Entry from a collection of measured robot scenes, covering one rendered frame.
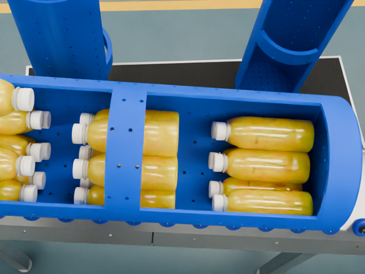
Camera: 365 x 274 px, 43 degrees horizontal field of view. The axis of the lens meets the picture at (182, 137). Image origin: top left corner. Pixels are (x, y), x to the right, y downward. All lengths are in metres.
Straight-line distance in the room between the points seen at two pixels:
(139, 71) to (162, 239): 1.18
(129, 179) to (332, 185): 0.37
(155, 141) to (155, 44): 1.59
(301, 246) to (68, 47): 0.86
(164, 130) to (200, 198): 0.25
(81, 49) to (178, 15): 1.18
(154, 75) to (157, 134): 1.30
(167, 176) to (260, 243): 0.37
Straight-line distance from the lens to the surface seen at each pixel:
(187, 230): 1.11
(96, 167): 0.91
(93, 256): 2.03
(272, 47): 1.77
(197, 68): 2.21
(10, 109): 0.83
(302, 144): 1.01
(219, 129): 0.98
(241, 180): 1.04
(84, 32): 1.41
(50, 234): 1.17
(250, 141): 0.98
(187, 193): 1.08
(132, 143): 0.83
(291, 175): 1.02
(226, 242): 1.17
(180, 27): 2.53
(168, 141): 0.88
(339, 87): 2.34
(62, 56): 1.48
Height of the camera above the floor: 1.99
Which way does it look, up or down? 65 degrees down
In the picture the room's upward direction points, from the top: 11 degrees clockwise
